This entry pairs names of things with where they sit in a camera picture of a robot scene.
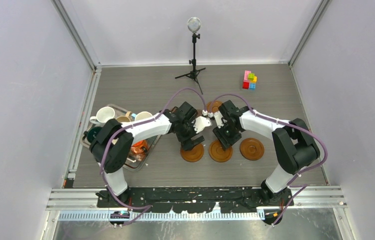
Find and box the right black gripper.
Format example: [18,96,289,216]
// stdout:
[213,120,242,151]

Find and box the metal tray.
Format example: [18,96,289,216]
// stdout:
[79,103,160,172]

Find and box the aluminium frame rail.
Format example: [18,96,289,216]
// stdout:
[46,186,348,222]

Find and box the beige mug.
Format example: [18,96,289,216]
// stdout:
[116,111,132,123]

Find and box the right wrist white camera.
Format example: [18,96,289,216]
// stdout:
[207,110,225,129]

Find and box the black tripod stand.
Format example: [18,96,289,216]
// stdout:
[175,16,206,94]

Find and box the orange glass mug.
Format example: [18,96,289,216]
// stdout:
[129,140,149,157]

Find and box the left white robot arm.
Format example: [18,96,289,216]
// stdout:
[89,102,212,207]

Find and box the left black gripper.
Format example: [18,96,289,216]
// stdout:
[176,117,204,151]

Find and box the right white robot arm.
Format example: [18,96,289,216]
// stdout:
[213,100,321,206]

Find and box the brown wooden coaster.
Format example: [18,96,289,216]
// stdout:
[180,143,205,163]
[206,100,223,113]
[170,106,179,113]
[208,140,233,163]
[239,138,265,161]

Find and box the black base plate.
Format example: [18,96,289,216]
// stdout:
[96,186,294,215]

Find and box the dark green mug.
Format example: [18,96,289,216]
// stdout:
[81,126,102,145]

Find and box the white mug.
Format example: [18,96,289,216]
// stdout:
[89,106,116,126]

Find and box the colourful toy block stack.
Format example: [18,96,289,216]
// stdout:
[242,70,258,90]

